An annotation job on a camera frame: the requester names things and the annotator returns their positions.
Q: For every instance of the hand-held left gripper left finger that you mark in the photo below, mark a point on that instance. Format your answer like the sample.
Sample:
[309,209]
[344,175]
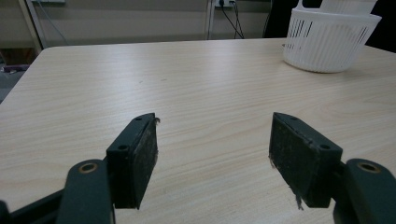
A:
[132,161]

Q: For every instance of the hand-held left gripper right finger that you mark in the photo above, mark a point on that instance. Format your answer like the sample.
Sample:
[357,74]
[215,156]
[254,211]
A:
[303,161]

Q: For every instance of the white plastic basket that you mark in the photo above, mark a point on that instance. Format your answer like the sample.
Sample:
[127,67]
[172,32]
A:
[327,43]

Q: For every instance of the small purple item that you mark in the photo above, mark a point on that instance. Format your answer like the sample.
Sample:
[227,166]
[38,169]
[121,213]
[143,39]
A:
[14,67]

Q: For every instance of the white wall socket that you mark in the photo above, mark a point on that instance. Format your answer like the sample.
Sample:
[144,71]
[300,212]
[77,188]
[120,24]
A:
[224,2]

